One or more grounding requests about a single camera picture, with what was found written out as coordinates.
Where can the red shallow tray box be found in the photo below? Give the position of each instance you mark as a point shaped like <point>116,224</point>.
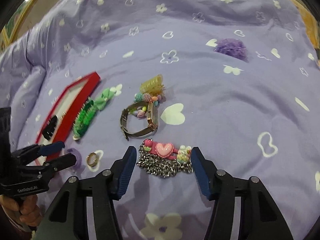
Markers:
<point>67,107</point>

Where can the black velvet scrunchie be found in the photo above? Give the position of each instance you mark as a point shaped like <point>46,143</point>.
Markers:
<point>50,127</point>

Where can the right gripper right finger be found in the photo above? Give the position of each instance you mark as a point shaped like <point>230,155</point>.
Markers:
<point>260,217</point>

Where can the purple floral duvet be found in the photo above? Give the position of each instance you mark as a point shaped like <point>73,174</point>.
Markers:
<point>258,117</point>

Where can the yellow translucent claw clip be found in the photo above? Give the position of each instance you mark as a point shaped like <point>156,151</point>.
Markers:
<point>153,86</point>

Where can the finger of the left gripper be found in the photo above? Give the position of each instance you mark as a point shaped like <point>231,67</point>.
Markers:
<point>40,150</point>
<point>52,166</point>

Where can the pink heart hair clip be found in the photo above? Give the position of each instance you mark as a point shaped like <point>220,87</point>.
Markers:
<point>167,151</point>

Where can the peach blanket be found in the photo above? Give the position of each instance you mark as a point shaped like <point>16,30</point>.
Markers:
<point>311,24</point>

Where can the purple mesh scrunchie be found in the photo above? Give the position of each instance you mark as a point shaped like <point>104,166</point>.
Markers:
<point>232,47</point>

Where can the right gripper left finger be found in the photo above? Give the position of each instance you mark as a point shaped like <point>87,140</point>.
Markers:
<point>66,217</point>

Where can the rose gold wristwatch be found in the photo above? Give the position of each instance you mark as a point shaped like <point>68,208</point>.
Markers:
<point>146,112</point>

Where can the left hand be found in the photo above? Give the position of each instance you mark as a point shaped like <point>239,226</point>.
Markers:
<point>27,213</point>

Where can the gold framed painting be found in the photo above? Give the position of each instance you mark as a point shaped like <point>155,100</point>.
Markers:
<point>10,30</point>

